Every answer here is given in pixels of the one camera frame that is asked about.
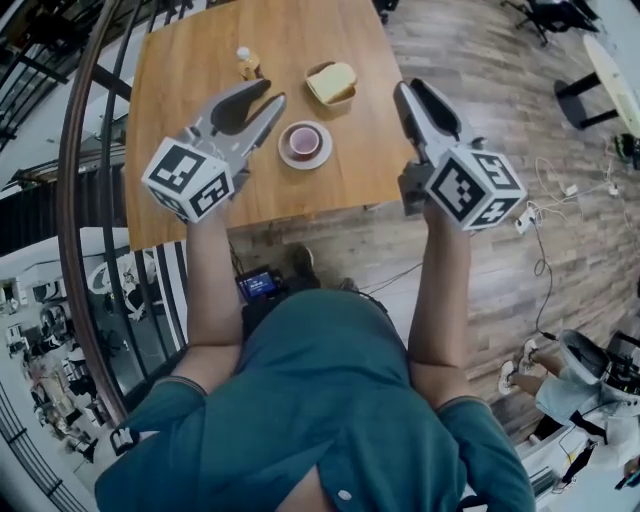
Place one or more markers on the person's shoe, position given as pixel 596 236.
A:
pixel 305 265
pixel 349 285

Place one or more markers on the toast bread slice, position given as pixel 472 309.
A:
pixel 332 80

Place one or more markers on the black device with screen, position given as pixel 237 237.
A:
pixel 257 287

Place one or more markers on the black metal railing bars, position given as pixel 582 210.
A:
pixel 172 300

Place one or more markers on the white saucer plate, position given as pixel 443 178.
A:
pixel 307 166

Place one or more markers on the person's left shoe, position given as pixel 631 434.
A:
pixel 305 265

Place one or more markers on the small orange juice bottle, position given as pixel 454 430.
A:
pixel 248 67

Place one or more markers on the person's teal shirt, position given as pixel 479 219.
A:
pixel 310 400

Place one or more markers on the black office chair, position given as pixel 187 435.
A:
pixel 550 15

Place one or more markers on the person's right shoe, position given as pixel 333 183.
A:
pixel 349 285

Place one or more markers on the white power strip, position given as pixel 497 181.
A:
pixel 525 220

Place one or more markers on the person's right forearm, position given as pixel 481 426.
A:
pixel 440 290

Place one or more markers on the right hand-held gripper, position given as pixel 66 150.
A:
pixel 475 190

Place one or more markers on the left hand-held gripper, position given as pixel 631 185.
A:
pixel 185 175

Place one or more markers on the person's left forearm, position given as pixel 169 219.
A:
pixel 212 280

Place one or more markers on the pink cup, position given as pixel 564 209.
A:
pixel 304 142

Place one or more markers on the white table black pedestal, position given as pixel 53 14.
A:
pixel 612 80

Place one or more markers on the white charger adapter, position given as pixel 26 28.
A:
pixel 570 190
pixel 612 189

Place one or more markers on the curved wooden handrail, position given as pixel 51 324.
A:
pixel 66 200

